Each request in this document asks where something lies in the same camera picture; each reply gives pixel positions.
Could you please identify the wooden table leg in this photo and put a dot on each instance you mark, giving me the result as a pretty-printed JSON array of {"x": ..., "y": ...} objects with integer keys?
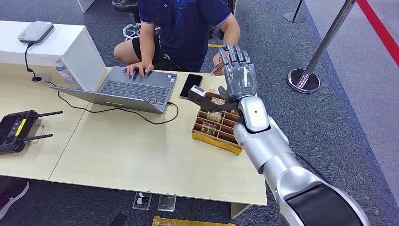
[{"x": 240, "y": 209}]

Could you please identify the clear plastic water bottle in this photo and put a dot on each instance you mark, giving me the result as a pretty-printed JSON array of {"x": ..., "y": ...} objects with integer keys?
[{"x": 67, "y": 76}]

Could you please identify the grey flat electronic device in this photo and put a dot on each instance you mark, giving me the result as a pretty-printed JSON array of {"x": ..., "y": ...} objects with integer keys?
[{"x": 35, "y": 31}]

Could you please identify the chair wheel base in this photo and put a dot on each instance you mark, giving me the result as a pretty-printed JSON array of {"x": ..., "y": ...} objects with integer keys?
[{"x": 132, "y": 31}]

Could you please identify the person's right forearm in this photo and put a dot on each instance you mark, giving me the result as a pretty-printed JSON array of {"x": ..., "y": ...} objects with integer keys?
[{"x": 146, "y": 43}]

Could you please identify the wooden divided card box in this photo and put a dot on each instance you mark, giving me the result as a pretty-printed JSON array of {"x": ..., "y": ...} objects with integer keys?
[{"x": 218, "y": 137}]

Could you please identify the grey laptop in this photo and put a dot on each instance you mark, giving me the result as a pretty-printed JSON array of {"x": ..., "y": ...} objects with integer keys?
[{"x": 134, "y": 90}]

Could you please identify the dark shoe with white sole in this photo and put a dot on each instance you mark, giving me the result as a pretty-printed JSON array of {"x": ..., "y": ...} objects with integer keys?
[{"x": 12, "y": 195}]

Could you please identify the black remote controller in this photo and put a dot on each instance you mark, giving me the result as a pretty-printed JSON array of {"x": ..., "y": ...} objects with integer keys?
[{"x": 14, "y": 131}]

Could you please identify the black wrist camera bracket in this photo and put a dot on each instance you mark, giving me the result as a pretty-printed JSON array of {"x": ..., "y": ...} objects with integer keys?
[{"x": 209, "y": 104}]

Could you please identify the black smartphone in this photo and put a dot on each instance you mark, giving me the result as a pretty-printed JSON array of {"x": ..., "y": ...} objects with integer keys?
[{"x": 191, "y": 86}]

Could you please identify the person's left hand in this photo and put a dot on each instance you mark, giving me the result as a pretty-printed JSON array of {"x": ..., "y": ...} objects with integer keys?
[{"x": 218, "y": 57}]

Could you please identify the black stool seat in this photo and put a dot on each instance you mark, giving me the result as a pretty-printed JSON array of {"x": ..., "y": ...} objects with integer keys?
[{"x": 124, "y": 4}]

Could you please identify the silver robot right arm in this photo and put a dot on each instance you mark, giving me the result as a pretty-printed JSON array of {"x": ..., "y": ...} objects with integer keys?
[{"x": 271, "y": 143}]

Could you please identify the yellow box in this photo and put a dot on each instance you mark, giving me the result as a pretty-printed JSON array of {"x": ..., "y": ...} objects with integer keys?
[{"x": 187, "y": 222}]

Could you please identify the person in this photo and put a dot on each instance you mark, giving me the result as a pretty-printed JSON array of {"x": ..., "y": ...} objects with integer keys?
[{"x": 184, "y": 34}]

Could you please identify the brown patterned card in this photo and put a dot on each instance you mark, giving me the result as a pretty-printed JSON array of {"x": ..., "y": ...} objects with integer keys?
[
  {"x": 209, "y": 128},
  {"x": 218, "y": 100},
  {"x": 214, "y": 117}
]

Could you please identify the chrome stanchion post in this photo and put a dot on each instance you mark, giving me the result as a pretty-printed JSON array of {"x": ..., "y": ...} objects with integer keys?
[
  {"x": 315, "y": 59},
  {"x": 295, "y": 15}
]

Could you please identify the white cabinet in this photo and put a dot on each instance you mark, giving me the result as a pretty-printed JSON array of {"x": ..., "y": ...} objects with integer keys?
[{"x": 62, "y": 46}]

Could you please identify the red barrier belt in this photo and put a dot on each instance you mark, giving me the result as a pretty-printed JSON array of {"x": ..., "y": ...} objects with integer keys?
[{"x": 378, "y": 29}]

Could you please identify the black flat floor object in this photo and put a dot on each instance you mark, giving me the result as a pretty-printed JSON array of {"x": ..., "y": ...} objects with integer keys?
[{"x": 118, "y": 220}]

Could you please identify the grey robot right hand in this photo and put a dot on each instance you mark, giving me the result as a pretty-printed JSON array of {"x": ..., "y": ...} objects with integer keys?
[{"x": 240, "y": 79}]

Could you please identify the yellow floor tape strip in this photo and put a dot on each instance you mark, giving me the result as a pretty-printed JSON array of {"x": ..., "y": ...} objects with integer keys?
[{"x": 216, "y": 46}]

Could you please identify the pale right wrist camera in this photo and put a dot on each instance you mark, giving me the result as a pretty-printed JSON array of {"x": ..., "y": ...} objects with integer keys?
[{"x": 197, "y": 90}]

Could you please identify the person's left forearm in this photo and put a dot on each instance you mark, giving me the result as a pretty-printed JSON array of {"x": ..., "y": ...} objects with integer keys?
[{"x": 231, "y": 32}]

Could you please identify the person's right hand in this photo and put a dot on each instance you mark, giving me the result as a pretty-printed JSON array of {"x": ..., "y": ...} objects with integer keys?
[{"x": 140, "y": 68}]

